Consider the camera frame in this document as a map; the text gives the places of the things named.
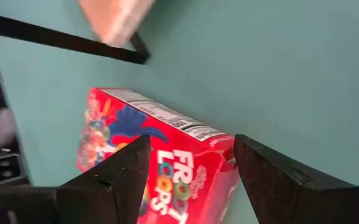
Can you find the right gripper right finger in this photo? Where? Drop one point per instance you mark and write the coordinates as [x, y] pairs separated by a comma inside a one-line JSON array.
[[291, 199]]

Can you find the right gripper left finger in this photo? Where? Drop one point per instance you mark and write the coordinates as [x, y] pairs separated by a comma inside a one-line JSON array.
[[73, 202]]

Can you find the red Froot Loops cereal box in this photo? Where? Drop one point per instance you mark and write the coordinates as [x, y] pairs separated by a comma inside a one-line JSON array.
[[173, 140]]

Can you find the wooden shelf black metal frame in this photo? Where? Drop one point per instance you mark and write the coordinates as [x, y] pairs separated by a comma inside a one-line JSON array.
[[73, 42]]

